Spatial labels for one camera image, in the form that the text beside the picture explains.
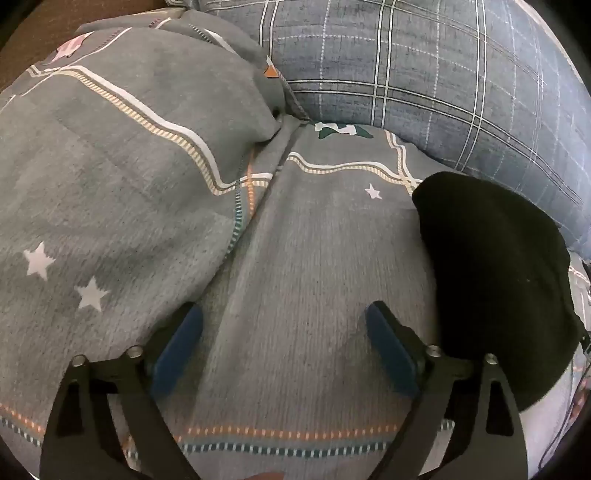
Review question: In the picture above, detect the blue plaid pillow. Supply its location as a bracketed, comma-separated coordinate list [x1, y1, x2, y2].
[194, 0, 591, 259]

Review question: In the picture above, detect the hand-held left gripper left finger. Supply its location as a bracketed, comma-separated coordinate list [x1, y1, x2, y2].
[39, 302, 204, 480]

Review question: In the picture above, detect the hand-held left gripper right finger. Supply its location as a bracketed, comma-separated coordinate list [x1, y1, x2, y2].
[365, 300, 529, 480]

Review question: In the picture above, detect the black cable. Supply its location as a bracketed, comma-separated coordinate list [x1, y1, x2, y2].
[540, 318, 591, 467]

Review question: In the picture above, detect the grey star-printed blanket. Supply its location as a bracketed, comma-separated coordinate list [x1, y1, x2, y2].
[0, 9, 591, 480]

